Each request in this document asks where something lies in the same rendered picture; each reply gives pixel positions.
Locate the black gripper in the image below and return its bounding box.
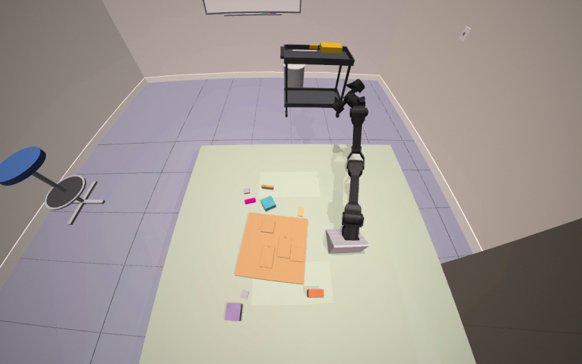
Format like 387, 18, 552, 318
332, 79, 365, 114

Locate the teal block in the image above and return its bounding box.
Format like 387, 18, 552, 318
261, 196, 276, 211

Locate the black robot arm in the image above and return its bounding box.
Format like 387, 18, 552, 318
342, 96, 369, 241

